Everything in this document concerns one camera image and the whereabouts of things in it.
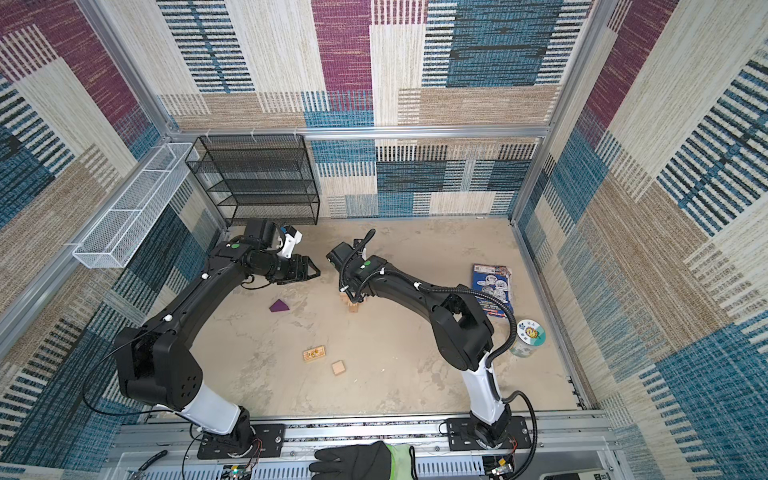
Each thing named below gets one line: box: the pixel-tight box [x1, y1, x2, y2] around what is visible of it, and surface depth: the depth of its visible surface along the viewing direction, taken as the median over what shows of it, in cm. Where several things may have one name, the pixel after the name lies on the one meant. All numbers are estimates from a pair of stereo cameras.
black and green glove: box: [309, 441, 417, 480], surface depth 71 cm
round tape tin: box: [510, 319, 547, 358], surface depth 84 cm
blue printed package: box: [472, 264, 513, 318], surface depth 102 cm
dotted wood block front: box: [302, 345, 326, 361], surface depth 89 cm
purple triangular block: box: [269, 299, 290, 313], surface depth 98 cm
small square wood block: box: [331, 360, 346, 376], surface depth 85 cm
